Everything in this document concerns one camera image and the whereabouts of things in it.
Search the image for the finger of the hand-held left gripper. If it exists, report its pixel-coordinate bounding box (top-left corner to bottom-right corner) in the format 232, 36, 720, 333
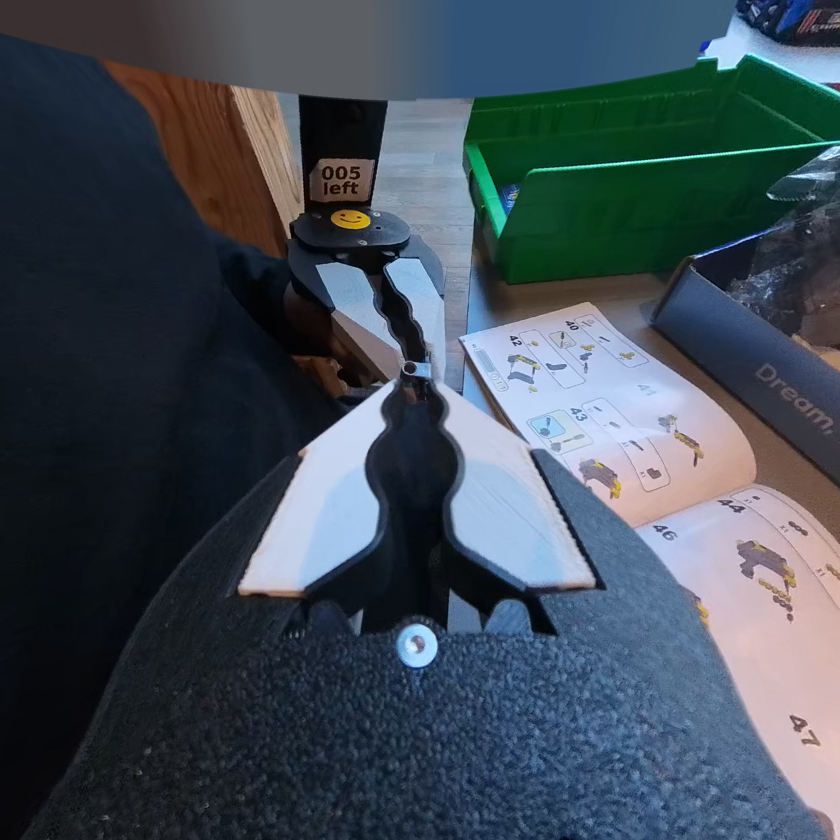
384, 257, 448, 382
315, 264, 404, 385

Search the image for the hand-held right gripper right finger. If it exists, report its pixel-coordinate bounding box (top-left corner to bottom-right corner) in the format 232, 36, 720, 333
428, 382, 598, 592

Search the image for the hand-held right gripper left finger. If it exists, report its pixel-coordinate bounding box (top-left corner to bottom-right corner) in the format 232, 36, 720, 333
238, 379, 404, 597

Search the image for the person's left forearm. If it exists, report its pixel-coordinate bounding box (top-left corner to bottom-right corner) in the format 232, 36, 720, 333
217, 236, 309, 358

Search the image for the wooden desk leg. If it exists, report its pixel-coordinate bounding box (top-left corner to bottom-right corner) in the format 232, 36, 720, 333
105, 62, 352, 398

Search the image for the person's left hand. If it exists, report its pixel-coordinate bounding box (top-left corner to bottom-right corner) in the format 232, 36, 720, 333
282, 282, 349, 361

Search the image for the white building instruction booklet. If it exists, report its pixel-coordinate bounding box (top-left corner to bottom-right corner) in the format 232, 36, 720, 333
458, 302, 840, 831

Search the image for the person's dark top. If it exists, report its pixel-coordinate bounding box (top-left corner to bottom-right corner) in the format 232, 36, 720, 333
0, 33, 368, 840

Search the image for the green plastic bin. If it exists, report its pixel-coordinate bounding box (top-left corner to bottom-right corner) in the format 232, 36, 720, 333
462, 54, 840, 284

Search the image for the dark grey cardboard box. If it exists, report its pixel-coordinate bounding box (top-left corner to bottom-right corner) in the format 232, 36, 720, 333
650, 226, 840, 487

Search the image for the clear plastic bag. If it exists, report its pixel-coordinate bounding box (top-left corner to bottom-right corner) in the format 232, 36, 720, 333
728, 144, 840, 368

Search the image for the dark printed package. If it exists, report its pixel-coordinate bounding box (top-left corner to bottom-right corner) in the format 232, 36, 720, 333
735, 0, 840, 47

